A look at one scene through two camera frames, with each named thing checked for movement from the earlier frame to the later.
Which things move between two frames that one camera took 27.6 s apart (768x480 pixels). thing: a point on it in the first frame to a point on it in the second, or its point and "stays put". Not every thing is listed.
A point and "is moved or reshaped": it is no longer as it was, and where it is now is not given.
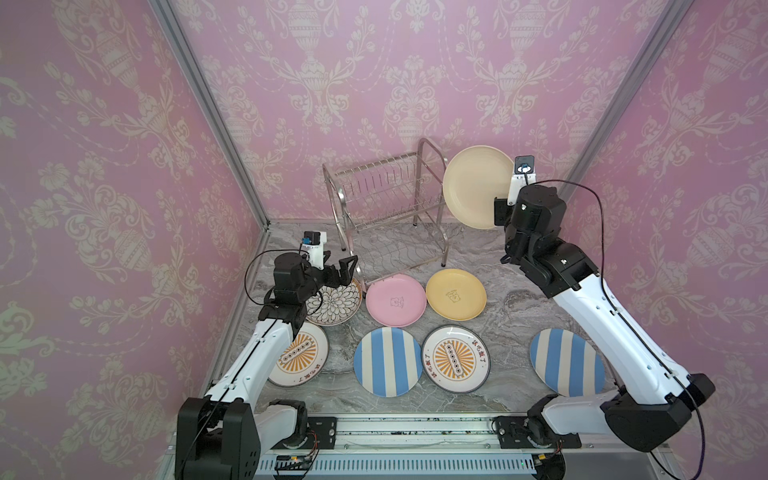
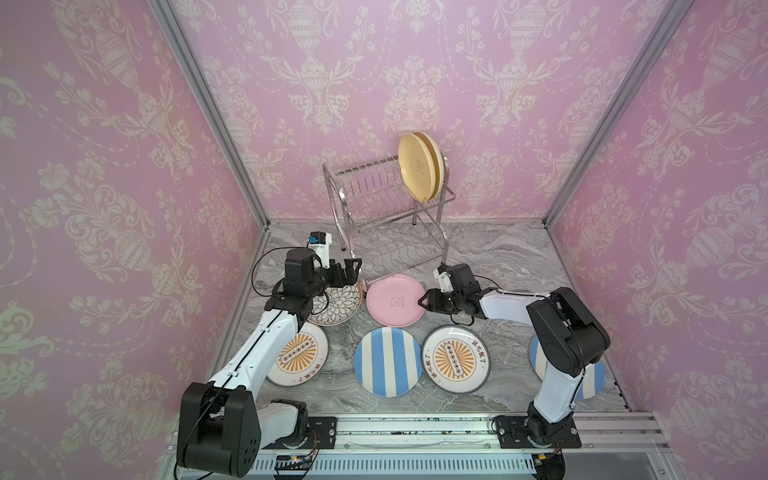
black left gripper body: (325, 277) stays put
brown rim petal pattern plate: (334, 305) stays put
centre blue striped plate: (388, 362) stays put
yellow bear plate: (456, 294) is moved or reshaped
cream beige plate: (474, 177) to (439, 168)
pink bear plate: (396, 300) stays put
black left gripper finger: (344, 263) stays put
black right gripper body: (501, 212) to (439, 300)
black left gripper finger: (346, 269) stays put
